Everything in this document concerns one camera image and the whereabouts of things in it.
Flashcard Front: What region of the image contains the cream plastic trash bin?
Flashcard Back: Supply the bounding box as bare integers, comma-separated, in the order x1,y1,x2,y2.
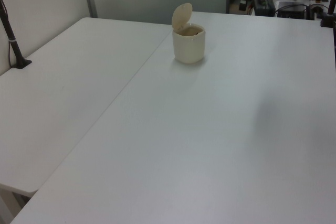
171,2,206,65

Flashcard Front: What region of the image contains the black electronic device box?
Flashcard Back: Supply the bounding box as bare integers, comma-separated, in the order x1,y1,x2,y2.
253,0,276,16

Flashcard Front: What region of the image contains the black square equipment box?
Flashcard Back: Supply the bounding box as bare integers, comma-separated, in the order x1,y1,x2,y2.
277,1,308,19

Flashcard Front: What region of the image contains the black camera pole with zip tie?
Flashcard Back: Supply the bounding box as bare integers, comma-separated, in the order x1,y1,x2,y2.
0,0,33,69

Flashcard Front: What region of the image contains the black clamped camera pole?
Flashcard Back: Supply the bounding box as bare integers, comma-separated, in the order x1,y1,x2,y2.
320,0,336,28

